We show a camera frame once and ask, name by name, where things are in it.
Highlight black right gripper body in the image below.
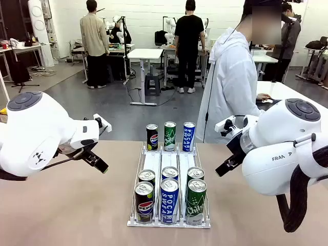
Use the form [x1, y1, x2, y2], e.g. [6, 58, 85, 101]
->
[226, 133, 254, 165]

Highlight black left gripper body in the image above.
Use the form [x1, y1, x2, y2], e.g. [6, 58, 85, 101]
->
[57, 140, 100, 161]

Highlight green Chilsung cider can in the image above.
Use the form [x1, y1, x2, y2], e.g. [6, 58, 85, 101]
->
[163, 121, 177, 152]
[185, 178, 208, 226]
[187, 167, 205, 184]

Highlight person's right forearm white sleeve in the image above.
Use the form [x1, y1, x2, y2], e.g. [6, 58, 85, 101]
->
[230, 101, 265, 116]

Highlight person in white hoodie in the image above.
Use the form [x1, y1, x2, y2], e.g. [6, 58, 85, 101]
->
[196, 0, 282, 144]

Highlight person in beige shirt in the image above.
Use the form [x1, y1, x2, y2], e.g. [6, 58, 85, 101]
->
[79, 0, 110, 90]

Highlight person in grey hoodie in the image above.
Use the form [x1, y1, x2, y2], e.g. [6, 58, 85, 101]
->
[271, 2, 302, 83]

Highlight person in black t-shirt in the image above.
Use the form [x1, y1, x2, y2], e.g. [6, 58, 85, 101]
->
[174, 0, 206, 94]

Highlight blue Pocari Sweat can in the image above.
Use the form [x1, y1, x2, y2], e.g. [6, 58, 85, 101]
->
[161, 166, 179, 181]
[182, 121, 196, 152]
[160, 178, 180, 225]

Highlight black Pepsi can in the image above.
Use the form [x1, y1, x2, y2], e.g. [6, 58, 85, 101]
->
[138, 169, 156, 187]
[146, 124, 159, 151]
[134, 181, 155, 225]

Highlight clear acrylic can rack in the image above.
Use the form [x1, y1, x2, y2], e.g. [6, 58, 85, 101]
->
[127, 142, 212, 229]

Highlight large white table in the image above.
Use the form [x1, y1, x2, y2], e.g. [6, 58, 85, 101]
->
[256, 80, 328, 121]

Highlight white background desk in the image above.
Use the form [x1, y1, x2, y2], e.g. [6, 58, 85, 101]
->
[252, 50, 279, 80]

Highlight grey plastic stool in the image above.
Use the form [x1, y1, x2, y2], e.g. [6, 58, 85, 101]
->
[145, 74, 161, 97]

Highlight white cluttered side table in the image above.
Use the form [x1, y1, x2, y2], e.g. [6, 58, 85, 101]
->
[0, 43, 44, 83]

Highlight white standing desk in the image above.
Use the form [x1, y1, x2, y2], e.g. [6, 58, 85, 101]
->
[127, 48, 165, 106]

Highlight black jacket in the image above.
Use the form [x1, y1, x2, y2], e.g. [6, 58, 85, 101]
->
[304, 36, 328, 51]

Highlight tall white air conditioner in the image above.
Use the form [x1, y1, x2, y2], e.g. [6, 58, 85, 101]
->
[27, 0, 55, 68]

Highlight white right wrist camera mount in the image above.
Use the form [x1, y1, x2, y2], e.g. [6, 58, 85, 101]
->
[214, 115, 243, 137]

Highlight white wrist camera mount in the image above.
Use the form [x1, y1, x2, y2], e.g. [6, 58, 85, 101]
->
[93, 114, 112, 133]
[214, 115, 243, 137]

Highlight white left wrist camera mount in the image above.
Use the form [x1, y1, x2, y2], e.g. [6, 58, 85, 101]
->
[93, 114, 112, 133]

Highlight black left arm cable sleeve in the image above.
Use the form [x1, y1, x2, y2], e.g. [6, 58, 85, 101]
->
[0, 152, 87, 181]

